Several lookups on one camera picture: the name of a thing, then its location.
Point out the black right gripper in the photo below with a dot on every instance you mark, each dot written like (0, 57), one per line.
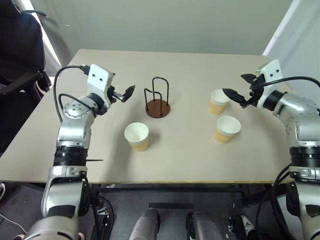
(254, 96)

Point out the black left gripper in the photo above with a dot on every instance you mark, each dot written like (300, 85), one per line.
(113, 94)

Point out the ribbed tan paper cup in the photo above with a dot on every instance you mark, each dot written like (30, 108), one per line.
(226, 131)
(136, 140)
(218, 106)

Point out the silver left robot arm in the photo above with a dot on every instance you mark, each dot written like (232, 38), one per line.
(72, 130)

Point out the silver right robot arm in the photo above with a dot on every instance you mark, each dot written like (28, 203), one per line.
(297, 112)

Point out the white partition panel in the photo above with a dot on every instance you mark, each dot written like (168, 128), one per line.
(300, 30)

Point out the black office chair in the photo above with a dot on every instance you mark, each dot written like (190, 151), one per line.
(20, 50)

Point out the dark grey rounded shape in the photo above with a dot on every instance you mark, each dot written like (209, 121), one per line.
(145, 227)
(207, 228)

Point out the black shoe white sole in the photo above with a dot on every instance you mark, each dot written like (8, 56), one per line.
(19, 237)
(1, 191)

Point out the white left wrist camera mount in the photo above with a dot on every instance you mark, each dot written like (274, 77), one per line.
(98, 82)

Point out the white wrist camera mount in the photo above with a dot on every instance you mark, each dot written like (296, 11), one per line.
(271, 70)
(98, 82)

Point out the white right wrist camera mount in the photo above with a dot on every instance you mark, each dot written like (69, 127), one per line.
(271, 70)

